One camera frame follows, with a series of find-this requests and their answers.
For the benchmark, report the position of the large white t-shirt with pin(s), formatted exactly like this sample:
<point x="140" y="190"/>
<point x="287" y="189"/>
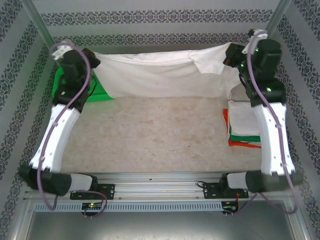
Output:
<point x="155" y="75"/>

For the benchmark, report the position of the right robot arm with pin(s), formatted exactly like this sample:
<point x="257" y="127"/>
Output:
<point x="270" y="135"/>

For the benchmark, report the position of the green plastic basket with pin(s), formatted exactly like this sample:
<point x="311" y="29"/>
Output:
<point x="100" y="92"/>

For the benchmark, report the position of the folded green t-shirt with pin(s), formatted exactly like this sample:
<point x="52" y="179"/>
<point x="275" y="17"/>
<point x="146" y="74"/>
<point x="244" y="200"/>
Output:
<point x="245" y="138"/>

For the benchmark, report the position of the folded orange t-shirt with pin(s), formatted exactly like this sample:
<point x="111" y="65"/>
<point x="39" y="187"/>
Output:
<point x="240" y="143"/>

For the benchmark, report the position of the left controller board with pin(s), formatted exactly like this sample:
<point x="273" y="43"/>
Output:
<point x="92" y="206"/>

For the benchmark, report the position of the controller board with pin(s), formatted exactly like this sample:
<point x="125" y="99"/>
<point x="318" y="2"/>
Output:
<point x="92" y="206"/>
<point x="230" y="207"/>

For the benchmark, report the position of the right controller board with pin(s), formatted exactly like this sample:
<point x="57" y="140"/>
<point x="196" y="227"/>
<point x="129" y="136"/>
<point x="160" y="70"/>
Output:
<point x="230" y="207"/>

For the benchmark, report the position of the grey metal shelf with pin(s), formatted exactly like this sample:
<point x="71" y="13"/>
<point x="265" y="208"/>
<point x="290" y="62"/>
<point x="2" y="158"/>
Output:
<point x="160" y="227"/>

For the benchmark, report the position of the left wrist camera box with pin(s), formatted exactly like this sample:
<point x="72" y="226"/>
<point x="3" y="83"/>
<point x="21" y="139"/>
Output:
<point x="60" y="51"/>

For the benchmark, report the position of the aluminium frame post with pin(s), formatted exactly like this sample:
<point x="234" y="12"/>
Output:
<point x="275" y="15"/>
<point x="42" y="27"/>

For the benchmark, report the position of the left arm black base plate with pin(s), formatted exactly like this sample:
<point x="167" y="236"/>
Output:
<point x="108" y="191"/>

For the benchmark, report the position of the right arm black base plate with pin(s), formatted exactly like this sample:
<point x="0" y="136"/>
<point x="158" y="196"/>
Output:
<point x="210" y="191"/>

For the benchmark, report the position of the aluminium mounting rail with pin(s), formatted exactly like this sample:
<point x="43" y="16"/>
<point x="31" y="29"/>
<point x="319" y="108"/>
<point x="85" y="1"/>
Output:
<point x="160" y="185"/>

